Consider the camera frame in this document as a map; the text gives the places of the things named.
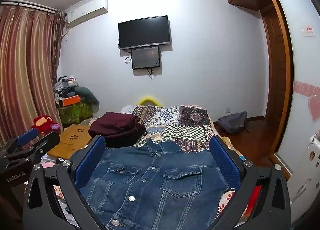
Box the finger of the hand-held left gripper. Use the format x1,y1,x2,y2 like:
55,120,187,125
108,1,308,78
4,131,61,164
0,128,39,155

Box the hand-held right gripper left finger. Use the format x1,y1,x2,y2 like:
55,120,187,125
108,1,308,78
22,135,110,230

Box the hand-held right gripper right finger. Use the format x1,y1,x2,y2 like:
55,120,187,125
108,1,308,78
209,135,292,230

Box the blue denim jacket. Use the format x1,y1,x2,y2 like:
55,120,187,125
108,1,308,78
79,137,229,230

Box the pile of clothes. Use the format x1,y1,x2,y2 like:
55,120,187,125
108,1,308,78
54,75,80,101

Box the red plush toy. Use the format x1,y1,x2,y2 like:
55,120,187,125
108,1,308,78
31,114,62,135

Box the wooden lap table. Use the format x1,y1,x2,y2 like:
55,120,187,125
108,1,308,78
47,124,94,160

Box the grey backpack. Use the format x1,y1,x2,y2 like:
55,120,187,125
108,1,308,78
217,111,250,135

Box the black garment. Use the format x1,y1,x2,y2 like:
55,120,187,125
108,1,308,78
105,129,148,148

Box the maroon garment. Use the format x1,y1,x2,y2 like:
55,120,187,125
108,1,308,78
88,112,147,143

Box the orange box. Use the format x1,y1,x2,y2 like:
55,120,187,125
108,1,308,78
61,96,82,107

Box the patchwork blanket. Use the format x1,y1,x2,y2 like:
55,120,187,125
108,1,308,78
41,104,242,230

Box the dark green bag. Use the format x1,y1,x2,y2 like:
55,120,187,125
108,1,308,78
75,86,100,114

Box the striped brown curtain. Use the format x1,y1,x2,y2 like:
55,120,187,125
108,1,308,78
0,5,63,145

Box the white appliance with stickers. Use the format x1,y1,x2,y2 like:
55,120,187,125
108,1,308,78
286,130,320,223

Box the yellow cushion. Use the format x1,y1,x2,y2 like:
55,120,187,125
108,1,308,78
137,96,164,107

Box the white sliding wardrobe door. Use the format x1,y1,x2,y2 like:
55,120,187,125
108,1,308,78
266,0,320,170

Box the curtain rod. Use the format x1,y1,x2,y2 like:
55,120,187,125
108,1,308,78
0,0,58,13

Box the white air conditioner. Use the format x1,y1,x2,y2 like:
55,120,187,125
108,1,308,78
65,0,108,28

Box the pink door sticker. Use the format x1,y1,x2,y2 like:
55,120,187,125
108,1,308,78
302,24,316,37

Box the small black wall monitor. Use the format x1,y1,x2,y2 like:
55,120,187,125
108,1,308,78
131,46,161,70

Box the black wall television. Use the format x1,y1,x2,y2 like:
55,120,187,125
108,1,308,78
118,15,172,50

